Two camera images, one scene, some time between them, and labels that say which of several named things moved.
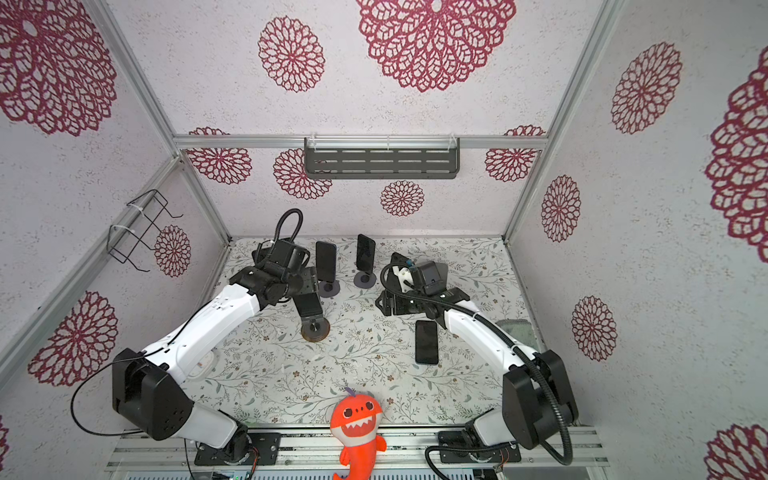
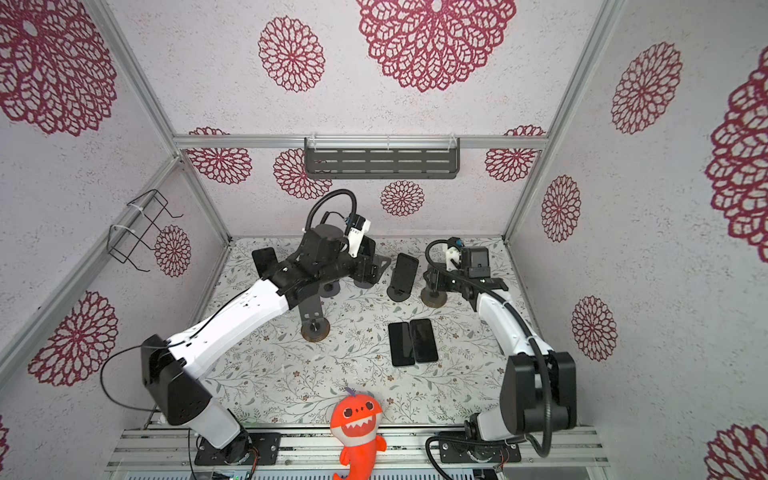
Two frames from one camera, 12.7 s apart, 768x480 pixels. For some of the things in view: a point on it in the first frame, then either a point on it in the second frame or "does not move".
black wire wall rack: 141,214 does not move
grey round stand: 329,289 does not move
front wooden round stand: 315,329 does not move
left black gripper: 301,272 to 363,275
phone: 308,304 to 401,347
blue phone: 426,342 does not move
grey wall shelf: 382,158 does not move
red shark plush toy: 353,425 does not move
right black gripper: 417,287 to 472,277
